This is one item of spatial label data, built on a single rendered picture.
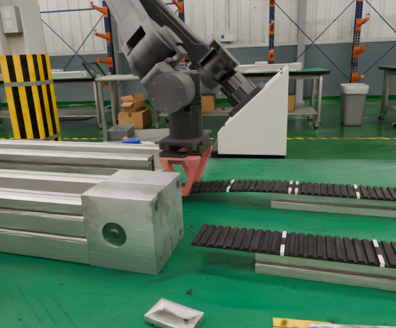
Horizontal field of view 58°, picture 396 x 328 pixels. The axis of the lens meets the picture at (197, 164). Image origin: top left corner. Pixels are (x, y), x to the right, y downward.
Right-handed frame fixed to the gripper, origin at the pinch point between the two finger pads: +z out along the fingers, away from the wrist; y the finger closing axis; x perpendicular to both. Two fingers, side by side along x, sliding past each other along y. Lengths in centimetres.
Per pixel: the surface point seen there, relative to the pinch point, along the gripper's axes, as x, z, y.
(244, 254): 12.8, 2.5, 17.0
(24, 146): -36.6, -5.7, -2.0
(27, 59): -227, -27, -224
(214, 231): 9.2, -0.8, 17.7
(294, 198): 18.4, 0.5, 1.8
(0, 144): -42.8, -6.0, -2.0
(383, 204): 31.2, 0.4, 1.7
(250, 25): -104, -82, -741
